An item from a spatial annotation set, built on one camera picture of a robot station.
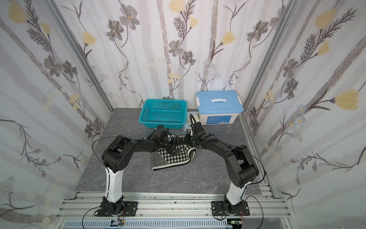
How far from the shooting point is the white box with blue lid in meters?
1.01

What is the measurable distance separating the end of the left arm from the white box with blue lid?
0.93 ft

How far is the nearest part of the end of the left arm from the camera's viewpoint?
0.83 meters
